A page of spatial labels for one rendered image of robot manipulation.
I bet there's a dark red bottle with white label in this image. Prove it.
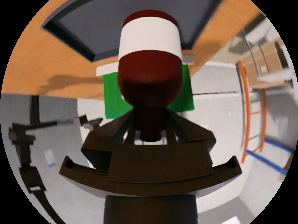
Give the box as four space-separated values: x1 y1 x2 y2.
117 10 183 142

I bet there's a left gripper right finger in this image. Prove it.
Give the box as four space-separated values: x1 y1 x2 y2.
165 107 217 152

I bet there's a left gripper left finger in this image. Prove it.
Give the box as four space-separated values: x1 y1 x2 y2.
85 107 136 144

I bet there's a green divided crate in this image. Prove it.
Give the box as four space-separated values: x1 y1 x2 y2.
104 65 194 118

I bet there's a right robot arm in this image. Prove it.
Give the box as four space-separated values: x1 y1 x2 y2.
84 121 102 132

